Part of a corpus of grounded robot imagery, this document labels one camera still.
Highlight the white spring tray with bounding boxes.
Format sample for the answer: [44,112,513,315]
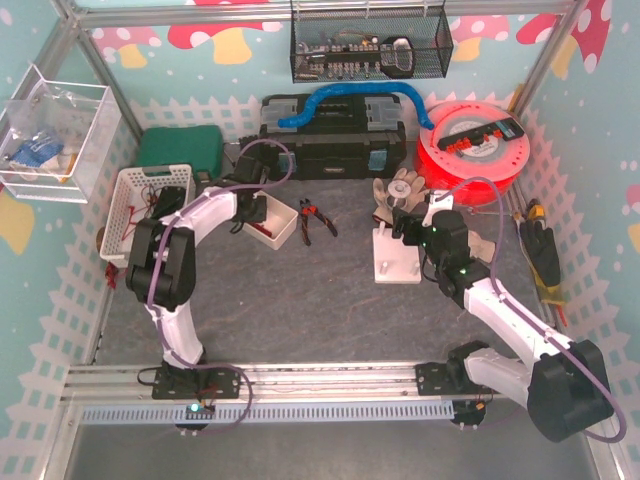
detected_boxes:
[242,192,298,250]

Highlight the beige work glove front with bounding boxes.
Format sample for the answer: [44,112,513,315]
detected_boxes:
[468,231,496,263]

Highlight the beige work glove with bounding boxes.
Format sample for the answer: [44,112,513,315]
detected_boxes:
[372,168,428,225]
[468,231,496,263]

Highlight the white peg base plate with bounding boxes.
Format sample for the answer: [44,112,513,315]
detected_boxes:
[372,223,422,285]

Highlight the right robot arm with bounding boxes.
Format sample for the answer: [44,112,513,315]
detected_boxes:
[391,208,621,443]

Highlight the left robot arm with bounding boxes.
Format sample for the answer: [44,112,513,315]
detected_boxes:
[126,155,267,369]

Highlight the red spring in tray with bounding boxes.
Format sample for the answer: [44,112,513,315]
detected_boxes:
[252,224,273,238]

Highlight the orange black pliers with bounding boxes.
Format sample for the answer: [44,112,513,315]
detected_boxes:
[298,198,339,247]

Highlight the beige work glove rear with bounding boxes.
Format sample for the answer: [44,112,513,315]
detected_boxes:
[372,168,428,225]

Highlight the green plastic case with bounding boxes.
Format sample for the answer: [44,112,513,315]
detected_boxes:
[134,125,224,179]

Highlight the black box in basket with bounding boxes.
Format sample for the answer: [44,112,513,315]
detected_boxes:
[139,186,186,224]

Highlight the red filament spool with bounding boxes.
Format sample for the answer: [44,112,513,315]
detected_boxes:
[413,100,531,195]

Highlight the black rubber glove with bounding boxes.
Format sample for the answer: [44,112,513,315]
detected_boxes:
[519,220,564,305]

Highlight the white perforated basket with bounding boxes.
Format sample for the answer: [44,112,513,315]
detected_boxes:
[100,164,195,269]

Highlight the black toolbox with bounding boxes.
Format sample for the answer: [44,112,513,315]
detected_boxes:
[259,94,407,181]

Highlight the blue white gloves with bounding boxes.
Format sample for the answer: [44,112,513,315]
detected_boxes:
[10,135,64,169]

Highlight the solder wire spool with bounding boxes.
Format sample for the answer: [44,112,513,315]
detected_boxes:
[385,180,411,209]

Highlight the yellow handled tool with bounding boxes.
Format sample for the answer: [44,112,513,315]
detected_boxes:
[521,198,546,222]

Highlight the blue corrugated hose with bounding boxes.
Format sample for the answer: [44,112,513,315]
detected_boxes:
[277,82,435,131]

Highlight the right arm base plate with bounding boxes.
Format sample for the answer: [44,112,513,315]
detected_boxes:
[414,360,497,399]

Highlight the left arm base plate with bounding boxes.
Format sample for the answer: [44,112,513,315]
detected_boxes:
[151,362,241,401]

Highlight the black wire mesh basket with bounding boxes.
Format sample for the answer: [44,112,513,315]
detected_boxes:
[290,6,454,83]

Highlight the clear acrylic wall box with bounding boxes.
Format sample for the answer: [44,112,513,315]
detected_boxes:
[1,65,121,204]

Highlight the grey slotted cable duct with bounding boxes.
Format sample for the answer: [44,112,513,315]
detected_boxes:
[82,400,455,425]

